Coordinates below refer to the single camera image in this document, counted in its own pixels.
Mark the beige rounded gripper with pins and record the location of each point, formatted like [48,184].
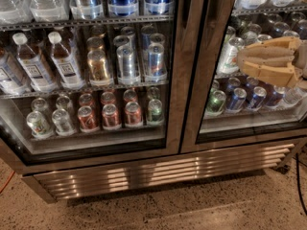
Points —
[301,58]

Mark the glass fridge door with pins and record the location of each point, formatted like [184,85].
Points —
[173,24]
[282,118]

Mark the steel fridge vent grille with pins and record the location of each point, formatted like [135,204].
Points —
[98,180]

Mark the white tall can right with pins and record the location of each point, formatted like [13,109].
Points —
[228,59]

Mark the blue can right compartment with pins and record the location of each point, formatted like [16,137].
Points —
[235,102]

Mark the green can right compartment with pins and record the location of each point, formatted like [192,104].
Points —
[216,103]

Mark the blue silver energy can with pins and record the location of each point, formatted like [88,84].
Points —
[155,66]

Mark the green soda can left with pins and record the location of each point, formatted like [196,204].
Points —
[155,114]

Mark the silver drink can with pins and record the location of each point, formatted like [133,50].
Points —
[128,69]

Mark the red soda can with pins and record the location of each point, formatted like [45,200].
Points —
[133,114]
[111,119]
[88,120]

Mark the gold drink can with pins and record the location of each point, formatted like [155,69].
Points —
[100,70]

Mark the tea bottle white cap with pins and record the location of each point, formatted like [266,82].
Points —
[35,64]
[64,57]

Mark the silver soda can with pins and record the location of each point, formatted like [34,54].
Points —
[63,123]

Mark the clear water bottle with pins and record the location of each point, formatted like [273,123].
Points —
[50,10]

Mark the white green soda can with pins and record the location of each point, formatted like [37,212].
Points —
[41,128]

